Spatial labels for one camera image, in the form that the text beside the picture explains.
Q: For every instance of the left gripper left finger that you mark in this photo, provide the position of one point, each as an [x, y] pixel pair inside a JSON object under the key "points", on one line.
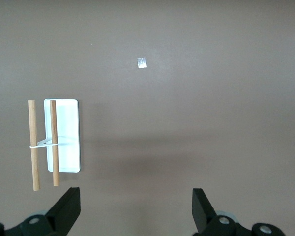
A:
{"points": [[64, 216]]}

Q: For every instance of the white rubber band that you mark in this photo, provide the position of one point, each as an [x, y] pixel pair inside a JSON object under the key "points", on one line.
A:
{"points": [[43, 144]]}

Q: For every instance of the wooden rod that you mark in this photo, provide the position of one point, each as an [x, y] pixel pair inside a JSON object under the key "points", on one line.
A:
{"points": [[54, 118], [33, 118]]}

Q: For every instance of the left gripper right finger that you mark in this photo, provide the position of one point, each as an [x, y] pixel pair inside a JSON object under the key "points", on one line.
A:
{"points": [[206, 221]]}

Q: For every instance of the small clear tape piece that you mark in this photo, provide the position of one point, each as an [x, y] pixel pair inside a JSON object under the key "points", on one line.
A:
{"points": [[142, 63]]}

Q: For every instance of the white rectangular tray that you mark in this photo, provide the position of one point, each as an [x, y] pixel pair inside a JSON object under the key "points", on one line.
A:
{"points": [[68, 127]]}

